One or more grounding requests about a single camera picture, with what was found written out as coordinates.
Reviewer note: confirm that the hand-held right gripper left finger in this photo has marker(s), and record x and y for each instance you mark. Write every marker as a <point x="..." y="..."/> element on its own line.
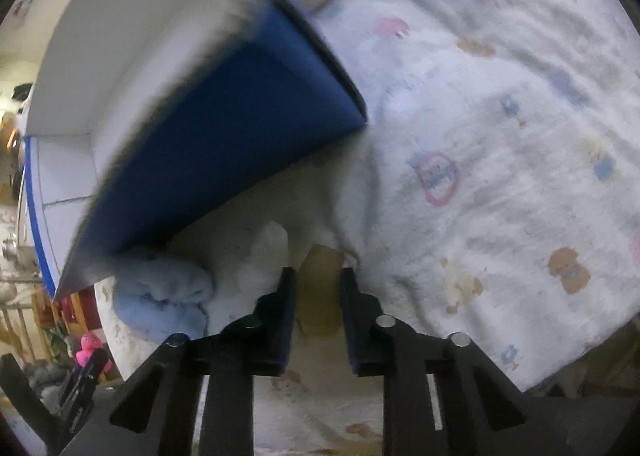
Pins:
<point x="286" y="321"/>

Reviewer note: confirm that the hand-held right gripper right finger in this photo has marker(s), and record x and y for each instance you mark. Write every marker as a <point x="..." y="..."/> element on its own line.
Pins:
<point x="351" y="323"/>

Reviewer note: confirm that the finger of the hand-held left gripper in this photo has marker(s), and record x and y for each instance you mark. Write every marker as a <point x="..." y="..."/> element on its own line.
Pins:
<point x="87" y="381"/>
<point x="22" y="401"/>

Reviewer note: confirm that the light blue fluffy towel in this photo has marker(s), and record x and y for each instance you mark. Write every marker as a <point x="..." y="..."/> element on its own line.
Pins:
<point x="160" y="296"/>

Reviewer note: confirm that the blue and white storage box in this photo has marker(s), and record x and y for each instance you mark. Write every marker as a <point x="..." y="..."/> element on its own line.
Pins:
<point x="225" y="136"/>

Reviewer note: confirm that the grey plush toy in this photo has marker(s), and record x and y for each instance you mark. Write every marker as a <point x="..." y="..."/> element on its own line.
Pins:
<point x="45" y="376"/>

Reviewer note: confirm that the pink plush toy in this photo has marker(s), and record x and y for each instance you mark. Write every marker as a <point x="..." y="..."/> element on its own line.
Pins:
<point x="87" y="347"/>

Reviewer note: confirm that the tan cloth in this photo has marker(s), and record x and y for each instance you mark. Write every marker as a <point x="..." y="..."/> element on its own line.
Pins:
<point x="320" y="286"/>

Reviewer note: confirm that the red cabinet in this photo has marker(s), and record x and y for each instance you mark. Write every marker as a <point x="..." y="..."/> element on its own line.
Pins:
<point x="77" y="308"/>

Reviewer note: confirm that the printed white blanket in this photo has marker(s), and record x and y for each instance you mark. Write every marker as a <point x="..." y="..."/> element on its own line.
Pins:
<point x="500" y="136"/>

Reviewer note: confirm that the wooden rail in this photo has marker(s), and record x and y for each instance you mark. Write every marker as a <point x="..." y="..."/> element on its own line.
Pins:
<point x="20" y="321"/>

